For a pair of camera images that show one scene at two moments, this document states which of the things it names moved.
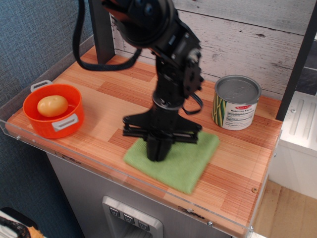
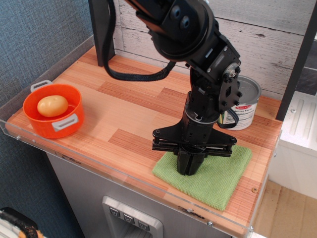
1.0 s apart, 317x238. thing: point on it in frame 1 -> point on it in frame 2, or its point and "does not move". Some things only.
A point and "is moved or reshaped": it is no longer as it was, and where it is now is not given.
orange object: [35, 233] -> [23, 234]
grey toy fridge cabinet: [103, 208] does not move
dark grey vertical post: [102, 31] does not move
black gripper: [160, 121] -> [195, 135]
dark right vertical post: [300, 66] does not move
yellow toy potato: [52, 105] does not move
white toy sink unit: [294, 162] does not move
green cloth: [183, 169] is moved or reshaped
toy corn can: [235, 102] does not move
